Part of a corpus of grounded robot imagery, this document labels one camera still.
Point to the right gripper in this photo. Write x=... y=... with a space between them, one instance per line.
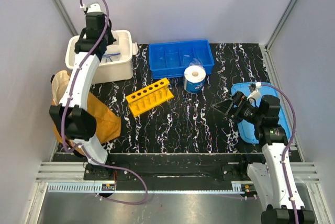
x=239 y=100

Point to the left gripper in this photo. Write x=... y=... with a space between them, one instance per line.
x=111 y=38

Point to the blue safety goggles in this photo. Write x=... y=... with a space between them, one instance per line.
x=111 y=57

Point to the yellow test tube rack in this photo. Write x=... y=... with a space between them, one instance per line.
x=149 y=97

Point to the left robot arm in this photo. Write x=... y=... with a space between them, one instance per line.
x=76 y=126

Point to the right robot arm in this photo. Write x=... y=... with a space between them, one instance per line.
x=273 y=180

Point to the wrapped tissue paper roll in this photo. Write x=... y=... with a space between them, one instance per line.
x=194 y=77

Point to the white plastic bin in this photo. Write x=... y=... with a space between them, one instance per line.
x=116 y=63

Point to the blue compartment tray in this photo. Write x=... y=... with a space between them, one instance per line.
x=166 y=59

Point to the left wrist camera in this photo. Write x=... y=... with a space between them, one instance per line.
x=94 y=7

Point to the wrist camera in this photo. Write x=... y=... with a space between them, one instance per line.
x=94 y=7
x=255 y=91

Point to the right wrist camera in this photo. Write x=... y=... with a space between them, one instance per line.
x=255 y=91

